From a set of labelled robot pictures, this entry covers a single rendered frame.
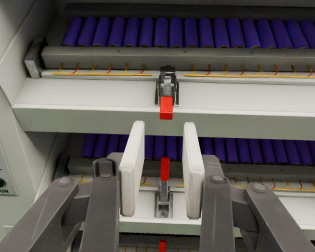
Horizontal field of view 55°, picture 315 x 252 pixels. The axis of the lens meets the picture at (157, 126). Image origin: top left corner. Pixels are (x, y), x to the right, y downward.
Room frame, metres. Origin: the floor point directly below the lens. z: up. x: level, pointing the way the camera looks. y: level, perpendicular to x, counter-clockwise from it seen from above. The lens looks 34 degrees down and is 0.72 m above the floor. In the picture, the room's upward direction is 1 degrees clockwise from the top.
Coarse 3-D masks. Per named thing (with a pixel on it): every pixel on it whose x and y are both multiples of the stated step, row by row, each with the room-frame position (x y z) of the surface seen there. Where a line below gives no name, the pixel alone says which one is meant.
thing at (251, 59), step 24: (48, 48) 0.37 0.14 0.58; (72, 48) 0.37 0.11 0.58; (96, 48) 0.37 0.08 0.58; (120, 48) 0.37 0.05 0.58; (144, 48) 0.37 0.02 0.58; (168, 48) 0.37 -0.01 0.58; (192, 48) 0.37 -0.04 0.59; (216, 48) 0.37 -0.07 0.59; (240, 48) 0.37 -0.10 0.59; (264, 48) 0.37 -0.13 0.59; (288, 48) 0.37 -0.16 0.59; (72, 72) 0.34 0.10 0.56; (192, 72) 0.34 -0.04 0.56
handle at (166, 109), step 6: (168, 78) 0.30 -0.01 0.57; (168, 84) 0.31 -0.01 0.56; (162, 90) 0.29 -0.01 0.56; (168, 90) 0.29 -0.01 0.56; (162, 96) 0.27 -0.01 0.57; (168, 96) 0.28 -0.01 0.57; (162, 102) 0.26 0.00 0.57; (168, 102) 0.26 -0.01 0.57; (162, 108) 0.25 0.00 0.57; (168, 108) 0.25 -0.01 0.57; (162, 114) 0.24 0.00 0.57; (168, 114) 0.24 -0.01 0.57
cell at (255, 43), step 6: (246, 18) 0.44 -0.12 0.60; (246, 24) 0.43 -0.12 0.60; (252, 24) 0.43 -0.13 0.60; (246, 30) 0.42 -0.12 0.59; (252, 30) 0.41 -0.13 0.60; (246, 36) 0.41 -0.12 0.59; (252, 36) 0.40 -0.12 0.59; (246, 42) 0.40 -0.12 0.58; (252, 42) 0.39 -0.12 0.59; (258, 42) 0.39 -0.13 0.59
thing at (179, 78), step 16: (144, 80) 0.34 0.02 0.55; (176, 80) 0.34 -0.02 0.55; (192, 80) 0.34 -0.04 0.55; (208, 80) 0.34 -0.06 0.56; (224, 80) 0.34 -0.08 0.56; (240, 80) 0.34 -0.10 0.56; (256, 80) 0.34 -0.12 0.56; (272, 80) 0.34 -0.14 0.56; (288, 80) 0.34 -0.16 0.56; (304, 80) 0.34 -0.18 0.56
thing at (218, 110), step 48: (48, 0) 0.47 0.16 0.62; (96, 0) 0.47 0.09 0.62; (144, 0) 0.47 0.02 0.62; (192, 0) 0.47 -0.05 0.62; (240, 0) 0.46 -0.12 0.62; (288, 0) 0.46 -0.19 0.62; (48, 96) 0.32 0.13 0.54; (96, 96) 0.32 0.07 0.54; (144, 96) 0.32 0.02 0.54; (192, 96) 0.32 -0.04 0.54; (240, 96) 0.32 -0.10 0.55; (288, 96) 0.32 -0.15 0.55
